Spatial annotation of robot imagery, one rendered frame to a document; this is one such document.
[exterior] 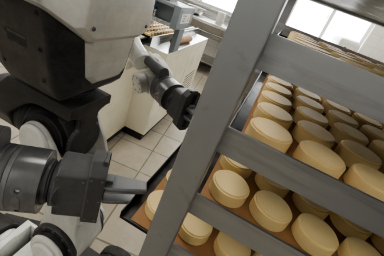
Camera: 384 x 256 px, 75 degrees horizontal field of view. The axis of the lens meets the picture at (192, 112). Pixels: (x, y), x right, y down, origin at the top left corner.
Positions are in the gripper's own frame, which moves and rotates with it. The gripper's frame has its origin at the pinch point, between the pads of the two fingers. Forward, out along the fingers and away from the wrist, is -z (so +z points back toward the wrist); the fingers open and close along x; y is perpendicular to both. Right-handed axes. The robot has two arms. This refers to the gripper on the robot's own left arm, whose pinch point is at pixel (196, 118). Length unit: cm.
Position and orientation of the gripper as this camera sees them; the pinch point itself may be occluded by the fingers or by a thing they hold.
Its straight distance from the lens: 66.9
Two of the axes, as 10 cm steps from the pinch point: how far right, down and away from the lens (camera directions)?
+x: 3.2, -8.5, -4.3
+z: -5.8, -5.3, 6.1
